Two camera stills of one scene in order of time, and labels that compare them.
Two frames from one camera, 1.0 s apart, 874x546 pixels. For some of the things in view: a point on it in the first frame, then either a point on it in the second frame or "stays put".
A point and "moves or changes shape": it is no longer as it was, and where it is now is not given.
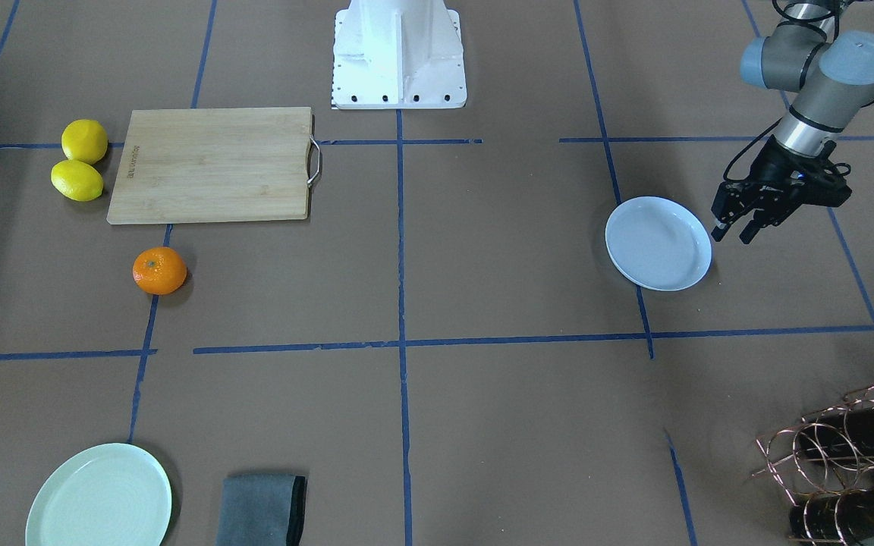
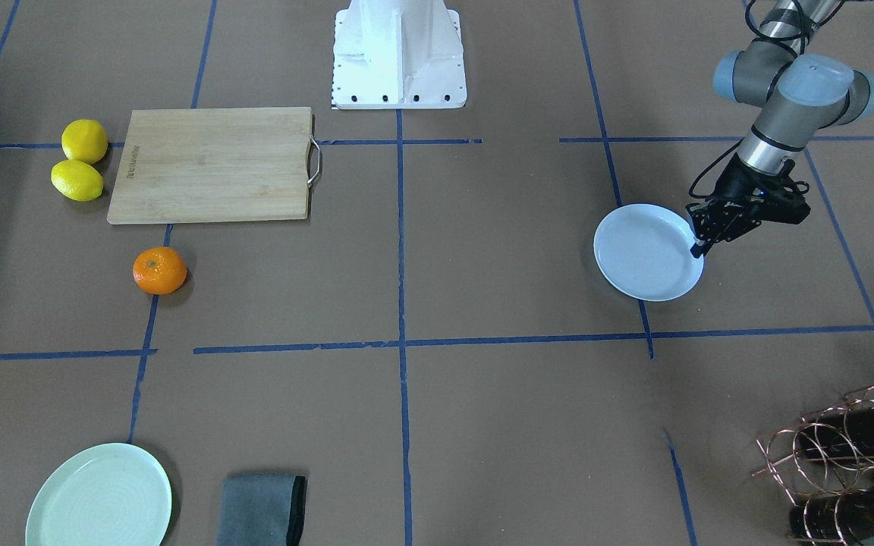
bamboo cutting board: [215, 165] stays put
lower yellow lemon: [77, 180] stays put
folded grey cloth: [265, 509] stays put
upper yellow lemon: [84, 140] stays put
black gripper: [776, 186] -> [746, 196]
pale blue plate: [658, 243] moves or changes shape
